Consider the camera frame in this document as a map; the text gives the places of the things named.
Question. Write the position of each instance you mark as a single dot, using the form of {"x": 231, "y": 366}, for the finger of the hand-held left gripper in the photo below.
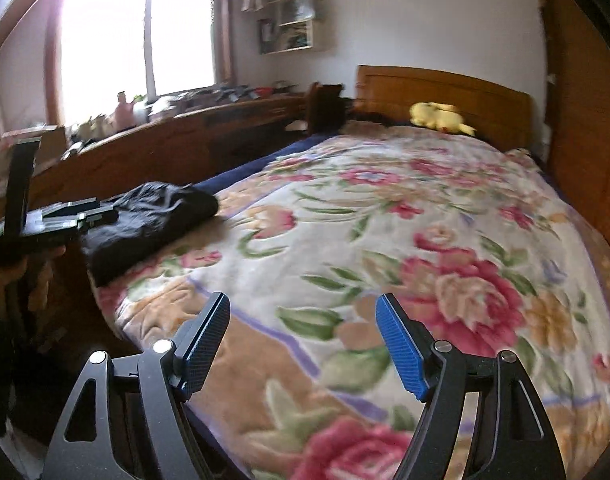
{"x": 70, "y": 209}
{"x": 99, "y": 219}

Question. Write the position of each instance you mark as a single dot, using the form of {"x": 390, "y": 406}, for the wooden desk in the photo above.
{"x": 185, "y": 135}

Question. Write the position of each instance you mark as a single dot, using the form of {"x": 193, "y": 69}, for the wooden chair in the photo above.
{"x": 327, "y": 107}

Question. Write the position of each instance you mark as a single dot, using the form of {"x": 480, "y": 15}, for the wooden louvered wardrobe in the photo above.
{"x": 585, "y": 110}

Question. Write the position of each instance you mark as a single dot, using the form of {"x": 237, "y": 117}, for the white wall shelf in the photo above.
{"x": 292, "y": 20}

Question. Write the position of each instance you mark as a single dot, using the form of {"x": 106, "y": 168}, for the pink bottle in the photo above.
{"x": 123, "y": 112}

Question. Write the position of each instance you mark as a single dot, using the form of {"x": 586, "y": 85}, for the wooden bed headboard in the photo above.
{"x": 435, "y": 90}

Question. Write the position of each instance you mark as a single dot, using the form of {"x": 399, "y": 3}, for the floral blanket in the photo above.
{"x": 385, "y": 220}

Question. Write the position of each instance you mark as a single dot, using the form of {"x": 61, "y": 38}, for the window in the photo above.
{"x": 110, "y": 35}

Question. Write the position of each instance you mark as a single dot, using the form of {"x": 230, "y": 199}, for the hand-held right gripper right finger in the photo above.
{"x": 402, "y": 345}

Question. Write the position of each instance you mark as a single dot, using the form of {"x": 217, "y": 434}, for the yellow plush toy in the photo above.
{"x": 437, "y": 116}

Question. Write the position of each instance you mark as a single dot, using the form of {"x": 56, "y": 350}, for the cardboard box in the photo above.
{"x": 45, "y": 142}

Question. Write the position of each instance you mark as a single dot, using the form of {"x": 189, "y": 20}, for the black jacket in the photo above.
{"x": 145, "y": 225}

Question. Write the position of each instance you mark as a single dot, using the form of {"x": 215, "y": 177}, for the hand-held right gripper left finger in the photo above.
{"x": 205, "y": 342}

